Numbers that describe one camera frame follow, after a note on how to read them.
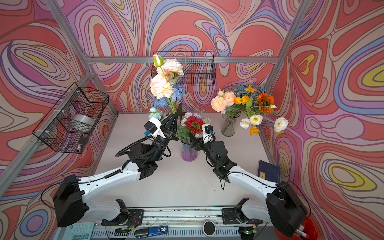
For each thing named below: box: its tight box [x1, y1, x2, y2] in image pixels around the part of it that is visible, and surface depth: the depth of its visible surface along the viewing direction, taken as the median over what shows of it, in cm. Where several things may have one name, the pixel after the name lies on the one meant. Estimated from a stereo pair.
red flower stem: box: [177, 116, 205, 145], surface depth 70 cm
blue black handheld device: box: [134, 225, 169, 239], surface depth 69 cm
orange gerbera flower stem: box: [257, 92, 275, 114], surface depth 71 cm
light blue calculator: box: [58, 222, 95, 240], surface depth 69 cm
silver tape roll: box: [70, 114, 95, 133], surface depth 74 cm
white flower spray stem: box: [239, 105, 289, 133], surface depth 63 cm
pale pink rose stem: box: [150, 54, 184, 115], surface depth 43 cm
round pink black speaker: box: [202, 220, 216, 237], surface depth 68 cm
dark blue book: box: [257, 159, 280, 184], surface depth 90 cm
